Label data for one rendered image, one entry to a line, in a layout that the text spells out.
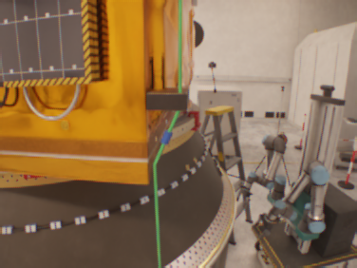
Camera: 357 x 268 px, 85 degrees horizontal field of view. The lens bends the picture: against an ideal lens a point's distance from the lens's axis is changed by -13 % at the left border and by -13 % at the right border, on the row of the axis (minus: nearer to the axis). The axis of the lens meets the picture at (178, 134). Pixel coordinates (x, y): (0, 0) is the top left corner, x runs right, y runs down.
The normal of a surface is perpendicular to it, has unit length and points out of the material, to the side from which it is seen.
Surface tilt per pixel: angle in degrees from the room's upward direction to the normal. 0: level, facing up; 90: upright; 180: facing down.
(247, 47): 90
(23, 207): 62
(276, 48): 90
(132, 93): 90
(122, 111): 95
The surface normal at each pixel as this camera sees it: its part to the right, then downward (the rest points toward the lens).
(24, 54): -0.09, 0.29
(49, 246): 0.29, -0.21
